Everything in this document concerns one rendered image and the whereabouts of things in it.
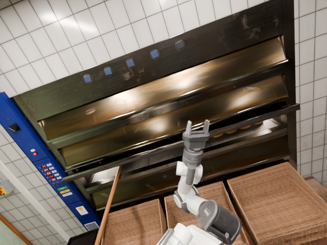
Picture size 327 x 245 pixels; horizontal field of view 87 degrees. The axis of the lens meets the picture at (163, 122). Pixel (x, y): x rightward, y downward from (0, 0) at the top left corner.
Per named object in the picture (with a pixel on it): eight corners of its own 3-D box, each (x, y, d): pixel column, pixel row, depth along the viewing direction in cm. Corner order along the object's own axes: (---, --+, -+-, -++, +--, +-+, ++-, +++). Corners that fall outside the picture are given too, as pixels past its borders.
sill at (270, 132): (89, 187, 162) (87, 183, 160) (282, 128, 145) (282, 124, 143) (87, 192, 156) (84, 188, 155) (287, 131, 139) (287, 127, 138)
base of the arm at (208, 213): (226, 212, 83) (245, 218, 73) (216, 240, 78) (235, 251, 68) (203, 196, 81) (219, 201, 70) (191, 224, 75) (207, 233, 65)
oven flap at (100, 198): (98, 208, 164) (91, 189, 163) (288, 153, 148) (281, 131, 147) (96, 211, 160) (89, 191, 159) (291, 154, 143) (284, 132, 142)
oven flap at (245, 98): (69, 167, 144) (61, 145, 142) (286, 98, 127) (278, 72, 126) (66, 169, 139) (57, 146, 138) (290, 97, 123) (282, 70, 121)
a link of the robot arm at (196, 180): (202, 162, 82) (197, 175, 92) (184, 159, 83) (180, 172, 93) (203, 174, 78) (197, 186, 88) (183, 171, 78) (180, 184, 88)
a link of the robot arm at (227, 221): (221, 209, 85) (241, 218, 72) (213, 227, 82) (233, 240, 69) (203, 197, 83) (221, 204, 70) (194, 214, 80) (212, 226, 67)
